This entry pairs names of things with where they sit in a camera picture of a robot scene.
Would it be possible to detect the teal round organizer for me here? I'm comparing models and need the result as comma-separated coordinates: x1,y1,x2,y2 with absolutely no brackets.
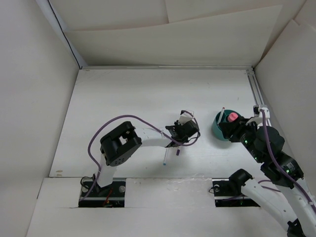
211,109,240,141

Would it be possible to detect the red cap pen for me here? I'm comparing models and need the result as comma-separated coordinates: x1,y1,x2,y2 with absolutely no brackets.
217,107,225,125

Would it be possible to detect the aluminium side rail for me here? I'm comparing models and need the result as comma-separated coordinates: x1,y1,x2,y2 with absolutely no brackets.
246,67,265,105

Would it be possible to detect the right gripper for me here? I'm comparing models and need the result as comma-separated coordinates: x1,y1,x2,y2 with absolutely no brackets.
218,115,264,162

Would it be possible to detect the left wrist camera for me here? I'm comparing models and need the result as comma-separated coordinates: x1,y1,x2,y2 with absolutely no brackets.
178,110,194,125

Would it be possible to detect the right base rail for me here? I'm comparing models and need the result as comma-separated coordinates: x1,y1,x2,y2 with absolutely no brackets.
209,178,260,207

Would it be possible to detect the blue cap pen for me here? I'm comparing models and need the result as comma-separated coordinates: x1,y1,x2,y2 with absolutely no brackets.
163,148,169,166

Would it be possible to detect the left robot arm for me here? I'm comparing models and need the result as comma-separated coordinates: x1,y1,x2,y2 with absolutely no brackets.
93,120,200,196

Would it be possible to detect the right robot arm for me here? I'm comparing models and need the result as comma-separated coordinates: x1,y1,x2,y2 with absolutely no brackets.
219,117,316,237

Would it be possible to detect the left base rail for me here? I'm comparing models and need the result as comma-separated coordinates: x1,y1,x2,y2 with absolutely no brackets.
78,179,126,208

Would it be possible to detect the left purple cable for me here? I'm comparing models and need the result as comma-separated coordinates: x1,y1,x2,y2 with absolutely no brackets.
80,111,201,202

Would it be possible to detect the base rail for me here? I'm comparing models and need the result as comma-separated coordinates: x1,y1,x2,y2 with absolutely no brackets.
209,178,260,207
78,179,126,208

